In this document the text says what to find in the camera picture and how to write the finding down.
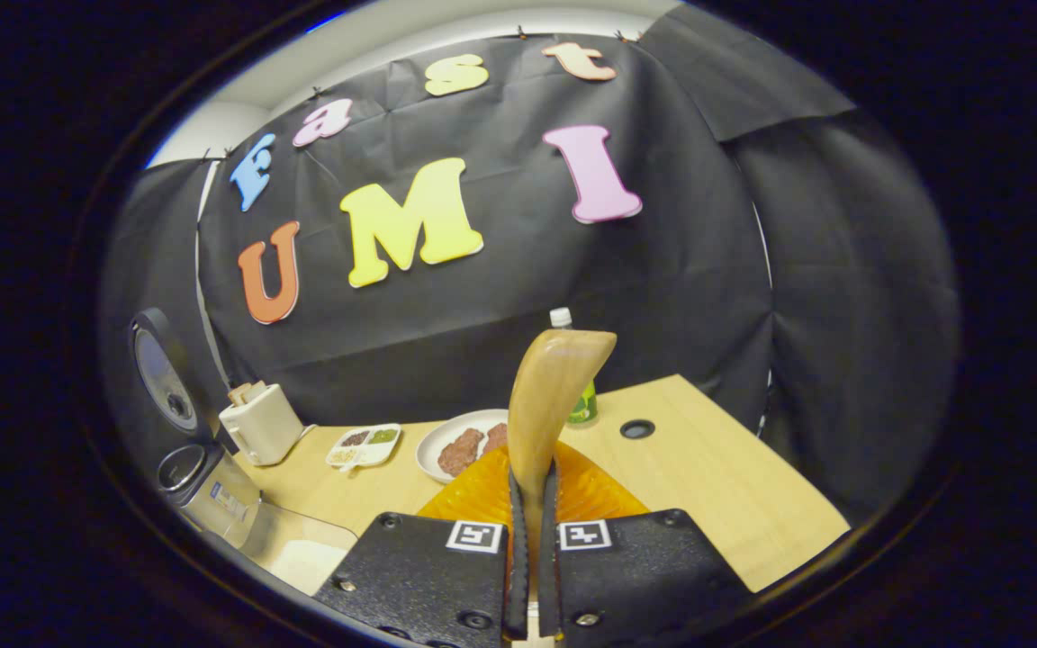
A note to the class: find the white plate with meat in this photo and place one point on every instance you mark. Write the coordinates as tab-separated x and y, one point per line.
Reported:
446	441

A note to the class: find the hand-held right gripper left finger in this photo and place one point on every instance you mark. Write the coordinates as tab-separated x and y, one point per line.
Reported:
516	576

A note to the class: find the white compartment dish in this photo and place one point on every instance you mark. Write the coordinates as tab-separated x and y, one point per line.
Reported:
364	445

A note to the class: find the black silver rice cooker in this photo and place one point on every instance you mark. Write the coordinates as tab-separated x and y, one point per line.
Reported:
212	495

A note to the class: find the black backdrop cloth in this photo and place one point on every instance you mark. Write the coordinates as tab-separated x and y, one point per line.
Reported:
662	270

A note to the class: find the green drink bottle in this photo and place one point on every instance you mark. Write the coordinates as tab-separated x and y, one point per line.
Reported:
583	409

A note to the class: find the wooden spoon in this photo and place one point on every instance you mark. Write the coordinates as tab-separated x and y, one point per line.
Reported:
554	396

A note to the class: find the black table grommet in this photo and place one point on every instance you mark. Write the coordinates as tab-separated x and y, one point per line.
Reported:
637	429

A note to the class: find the white toaster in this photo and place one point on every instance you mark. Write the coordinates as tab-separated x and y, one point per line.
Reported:
262	423

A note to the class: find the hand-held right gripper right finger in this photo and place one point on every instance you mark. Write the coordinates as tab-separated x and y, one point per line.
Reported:
547	576

